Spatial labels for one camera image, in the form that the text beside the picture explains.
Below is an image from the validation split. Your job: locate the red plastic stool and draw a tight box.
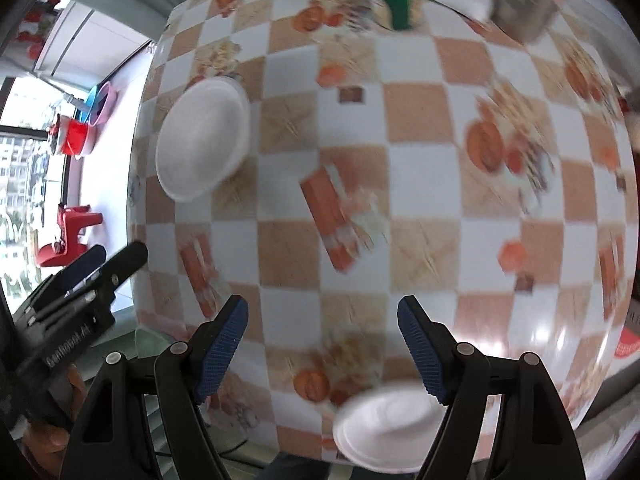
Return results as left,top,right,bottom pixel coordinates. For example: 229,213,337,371
36,204,103,268

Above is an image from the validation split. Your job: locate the checkered patterned tablecloth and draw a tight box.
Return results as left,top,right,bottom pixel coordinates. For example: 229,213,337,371
128,0,639,462

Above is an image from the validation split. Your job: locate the blue plastic basin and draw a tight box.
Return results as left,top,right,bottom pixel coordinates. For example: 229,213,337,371
79,86,99,122

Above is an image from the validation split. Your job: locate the pink plastic basin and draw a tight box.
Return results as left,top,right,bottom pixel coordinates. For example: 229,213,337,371
88,81,117,127

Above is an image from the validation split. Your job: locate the metal cup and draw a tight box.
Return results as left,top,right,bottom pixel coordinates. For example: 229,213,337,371
491,0,559,44

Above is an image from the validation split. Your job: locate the red plastic bucket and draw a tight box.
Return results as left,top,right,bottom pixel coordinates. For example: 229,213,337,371
48,115,96,158

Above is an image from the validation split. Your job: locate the small white foam plate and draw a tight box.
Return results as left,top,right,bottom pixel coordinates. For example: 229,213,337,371
333,382,446,474

